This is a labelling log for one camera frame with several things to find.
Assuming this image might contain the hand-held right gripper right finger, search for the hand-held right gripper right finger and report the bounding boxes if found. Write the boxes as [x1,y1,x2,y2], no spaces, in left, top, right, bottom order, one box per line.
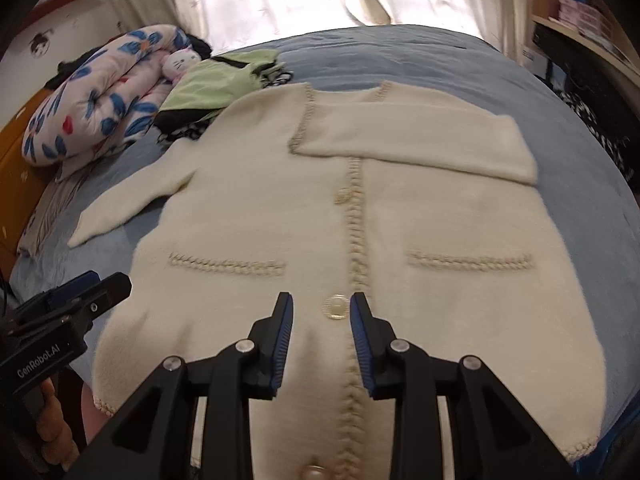
[349,291,581,480]

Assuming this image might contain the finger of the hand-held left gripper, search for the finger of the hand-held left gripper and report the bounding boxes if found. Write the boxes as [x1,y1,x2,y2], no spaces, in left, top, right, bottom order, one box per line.
[65,272,133,317]
[20,270,101,311]

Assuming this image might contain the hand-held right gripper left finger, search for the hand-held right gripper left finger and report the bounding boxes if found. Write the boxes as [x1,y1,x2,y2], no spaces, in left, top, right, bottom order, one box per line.
[75,292,294,480]

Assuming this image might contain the cream knitted cardigan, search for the cream knitted cardigan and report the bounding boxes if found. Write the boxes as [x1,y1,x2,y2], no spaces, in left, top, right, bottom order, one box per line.
[68,81,609,480]

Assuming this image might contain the person's left hand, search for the person's left hand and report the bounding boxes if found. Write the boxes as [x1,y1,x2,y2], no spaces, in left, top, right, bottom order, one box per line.
[37,376,81,466]

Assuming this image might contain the grey striped pillow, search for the grey striped pillow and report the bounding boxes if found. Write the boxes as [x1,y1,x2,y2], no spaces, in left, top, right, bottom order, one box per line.
[17,160,96,257]

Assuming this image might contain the orange headboard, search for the orange headboard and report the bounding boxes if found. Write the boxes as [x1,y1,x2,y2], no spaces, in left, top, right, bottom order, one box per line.
[0,90,51,271]

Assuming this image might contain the black and white patterned garment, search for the black and white patterned garment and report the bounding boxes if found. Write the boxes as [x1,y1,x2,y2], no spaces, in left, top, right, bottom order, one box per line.
[153,110,221,144]

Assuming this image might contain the floral folded quilt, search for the floral folded quilt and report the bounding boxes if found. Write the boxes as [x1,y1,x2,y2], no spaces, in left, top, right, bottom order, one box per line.
[23,25,192,167]

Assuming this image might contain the light green garment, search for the light green garment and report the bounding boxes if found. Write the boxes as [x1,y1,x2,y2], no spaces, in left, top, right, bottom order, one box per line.
[159,50,281,114]

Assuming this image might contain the white cat plush toy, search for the white cat plush toy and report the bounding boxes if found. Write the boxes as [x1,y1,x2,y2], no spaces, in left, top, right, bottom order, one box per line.
[161,49,201,84]

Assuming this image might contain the blue bed sheet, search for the blue bed sheet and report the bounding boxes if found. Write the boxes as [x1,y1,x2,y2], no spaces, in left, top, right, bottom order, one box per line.
[10,24,636,441]

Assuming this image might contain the wooden shelf unit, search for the wooden shelf unit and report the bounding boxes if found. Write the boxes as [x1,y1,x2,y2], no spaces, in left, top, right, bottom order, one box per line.
[520,0,640,106]

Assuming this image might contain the pink storage boxes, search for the pink storage boxes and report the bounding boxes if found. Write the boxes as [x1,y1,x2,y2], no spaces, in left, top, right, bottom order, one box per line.
[556,0,614,41]

